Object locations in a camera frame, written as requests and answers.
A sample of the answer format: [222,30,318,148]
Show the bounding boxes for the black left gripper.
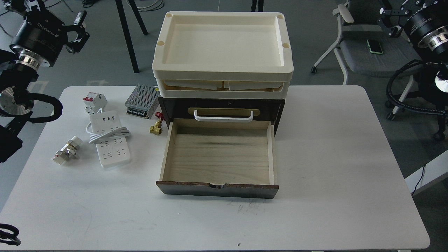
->
[3,0,90,67]

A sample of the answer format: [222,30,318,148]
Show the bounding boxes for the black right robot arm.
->
[377,0,448,116]

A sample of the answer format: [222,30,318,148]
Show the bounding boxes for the white side table edge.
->
[405,150,448,196]

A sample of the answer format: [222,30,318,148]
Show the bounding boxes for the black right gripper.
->
[377,0,448,60]

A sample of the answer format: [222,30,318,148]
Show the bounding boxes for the grey office chair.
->
[311,0,448,141]

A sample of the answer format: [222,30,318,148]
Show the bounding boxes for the black corrugated cable hose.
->
[0,223,21,246]

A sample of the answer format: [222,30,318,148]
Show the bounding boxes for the open wooden drawer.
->
[156,119,279,199]

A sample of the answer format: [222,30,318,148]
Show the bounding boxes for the silver mesh power supply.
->
[125,84,160,119]

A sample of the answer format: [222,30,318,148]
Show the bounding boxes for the cream plastic tray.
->
[156,79,289,99]
[152,11,294,82]

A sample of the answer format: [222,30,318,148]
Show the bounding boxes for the green smartphone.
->
[366,39,383,55]

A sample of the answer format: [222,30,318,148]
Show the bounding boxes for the cream plastic tray top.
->
[152,11,294,82]

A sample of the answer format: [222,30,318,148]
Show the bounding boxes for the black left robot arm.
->
[0,0,90,162]

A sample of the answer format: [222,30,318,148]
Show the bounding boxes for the white circuit breaker red switch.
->
[83,92,107,115]

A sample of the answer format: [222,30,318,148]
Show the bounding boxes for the cream plastic tray lower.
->
[156,79,289,99]

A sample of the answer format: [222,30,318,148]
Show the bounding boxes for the white drawer handle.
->
[194,110,253,123]

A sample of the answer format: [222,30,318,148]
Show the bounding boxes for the black table leg stand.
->
[115,0,148,74]

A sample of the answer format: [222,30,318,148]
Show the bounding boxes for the brass valve red handle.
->
[150,112,165,135]

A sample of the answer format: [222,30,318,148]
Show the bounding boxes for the white power strip with cable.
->
[85,108,130,168]

